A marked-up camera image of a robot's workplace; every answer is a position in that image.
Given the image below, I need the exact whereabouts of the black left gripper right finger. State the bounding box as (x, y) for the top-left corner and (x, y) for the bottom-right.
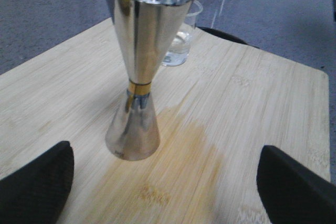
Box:
(256, 145), (335, 223)

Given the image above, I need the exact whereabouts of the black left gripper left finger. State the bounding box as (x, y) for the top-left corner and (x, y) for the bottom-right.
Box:
(1, 141), (74, 223)

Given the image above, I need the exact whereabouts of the small clear glass beaker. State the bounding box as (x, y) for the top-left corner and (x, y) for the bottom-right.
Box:
(162, 0), (203, 67)

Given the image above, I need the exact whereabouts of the steel double jigger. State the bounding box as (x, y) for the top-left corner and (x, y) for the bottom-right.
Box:
(106, 0), (193, 161)

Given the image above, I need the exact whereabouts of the wooden cutting board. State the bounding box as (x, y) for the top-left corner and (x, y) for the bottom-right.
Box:
(1, 19), (330, 223)

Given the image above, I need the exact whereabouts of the black cutting board handle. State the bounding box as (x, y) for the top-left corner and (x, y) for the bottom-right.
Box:
(197, 26), (259, 49)

